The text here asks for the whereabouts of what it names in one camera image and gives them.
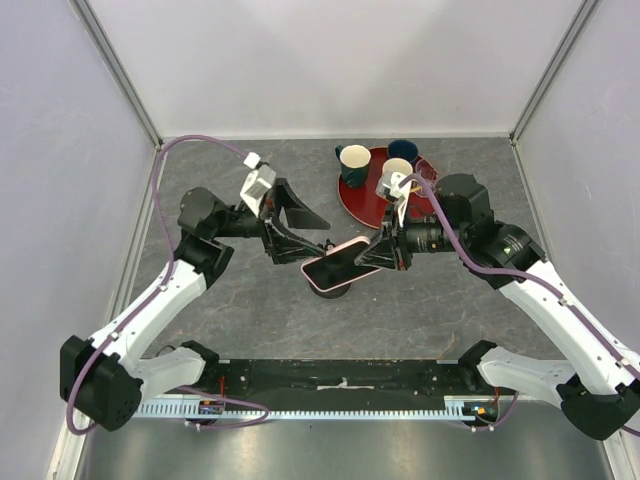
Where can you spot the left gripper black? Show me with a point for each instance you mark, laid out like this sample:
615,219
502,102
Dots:
283,248

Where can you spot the slotted cable duct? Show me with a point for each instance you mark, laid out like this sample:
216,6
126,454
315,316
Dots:
198,409

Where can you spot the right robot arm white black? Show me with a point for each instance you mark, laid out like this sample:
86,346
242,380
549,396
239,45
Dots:
597,385

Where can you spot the phone with pink case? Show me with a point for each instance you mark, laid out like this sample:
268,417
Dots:
360,272

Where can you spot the clear glass cup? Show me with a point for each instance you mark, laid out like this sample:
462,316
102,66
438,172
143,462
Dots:
425,169

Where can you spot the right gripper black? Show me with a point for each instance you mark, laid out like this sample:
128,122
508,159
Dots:
388,253

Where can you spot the right aluminium frame post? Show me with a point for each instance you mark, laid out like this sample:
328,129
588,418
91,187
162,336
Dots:
585,11

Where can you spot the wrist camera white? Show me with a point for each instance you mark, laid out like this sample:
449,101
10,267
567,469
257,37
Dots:
395,187
257,183

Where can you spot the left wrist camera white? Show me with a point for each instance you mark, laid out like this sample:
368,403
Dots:
257,183

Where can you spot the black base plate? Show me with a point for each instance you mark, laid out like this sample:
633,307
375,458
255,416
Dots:
341,384

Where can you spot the green mug cream inside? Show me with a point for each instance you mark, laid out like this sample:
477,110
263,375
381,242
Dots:
354,163

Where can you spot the aluminium frame post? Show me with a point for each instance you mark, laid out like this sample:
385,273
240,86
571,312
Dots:
585,11
106,50

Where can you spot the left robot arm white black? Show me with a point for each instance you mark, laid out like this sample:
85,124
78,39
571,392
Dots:
106,377

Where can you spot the yellow mug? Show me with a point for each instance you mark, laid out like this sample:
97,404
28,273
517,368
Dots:
400,165

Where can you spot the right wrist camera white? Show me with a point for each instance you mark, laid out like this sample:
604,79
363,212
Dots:
395,187

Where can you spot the round red tray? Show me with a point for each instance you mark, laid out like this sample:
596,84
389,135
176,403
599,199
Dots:
365,206

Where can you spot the left aluminium frame post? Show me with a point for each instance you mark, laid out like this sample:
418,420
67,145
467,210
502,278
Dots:
106,50

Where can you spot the dark blue mug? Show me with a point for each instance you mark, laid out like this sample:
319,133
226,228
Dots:
403,149

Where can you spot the black phone stand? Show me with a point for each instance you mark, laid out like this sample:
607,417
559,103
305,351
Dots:
330,276

